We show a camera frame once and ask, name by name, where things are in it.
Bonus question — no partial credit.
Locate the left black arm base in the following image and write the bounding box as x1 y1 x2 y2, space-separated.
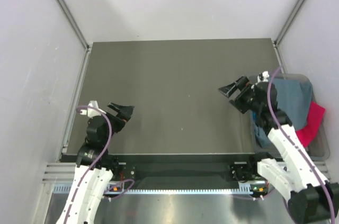
111 157 136 181

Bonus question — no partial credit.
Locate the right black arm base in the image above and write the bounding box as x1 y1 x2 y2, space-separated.
230 155 261 183

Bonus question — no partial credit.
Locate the right aluminium frame post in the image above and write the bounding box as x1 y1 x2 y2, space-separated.
272 0 325 47

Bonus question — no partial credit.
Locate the front aluminium rail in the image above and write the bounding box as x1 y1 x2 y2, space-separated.
42 162 331 183

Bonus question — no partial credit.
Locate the aluminium frame post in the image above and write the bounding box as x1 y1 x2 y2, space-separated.
37 0 92 50
272 0 325 47

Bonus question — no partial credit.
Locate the slotted cable duct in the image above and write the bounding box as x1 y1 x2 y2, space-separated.
53 181 270 195

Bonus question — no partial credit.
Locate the clear plastic bin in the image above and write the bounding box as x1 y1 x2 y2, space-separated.
247 72 331 160

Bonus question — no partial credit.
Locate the left aluminium frame post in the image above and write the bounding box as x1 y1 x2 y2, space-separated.
37 0 92 50

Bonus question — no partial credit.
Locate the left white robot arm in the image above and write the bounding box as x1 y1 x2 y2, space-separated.
57 101 135 223

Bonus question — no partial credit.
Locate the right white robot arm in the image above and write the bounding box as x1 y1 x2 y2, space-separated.
218 74 338 223

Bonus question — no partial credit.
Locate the magenta t-shirt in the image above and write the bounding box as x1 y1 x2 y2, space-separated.
296 101 326 147

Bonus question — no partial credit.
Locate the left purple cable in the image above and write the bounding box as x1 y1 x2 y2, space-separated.
76 105 135 201

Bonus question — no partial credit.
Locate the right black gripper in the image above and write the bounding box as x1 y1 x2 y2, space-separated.
218 76 262 113

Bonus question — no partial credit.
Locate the grey-blue t-shirt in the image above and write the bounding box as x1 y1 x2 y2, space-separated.
255 77 313 148

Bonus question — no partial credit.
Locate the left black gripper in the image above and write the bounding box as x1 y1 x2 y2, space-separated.
102 102 134 145

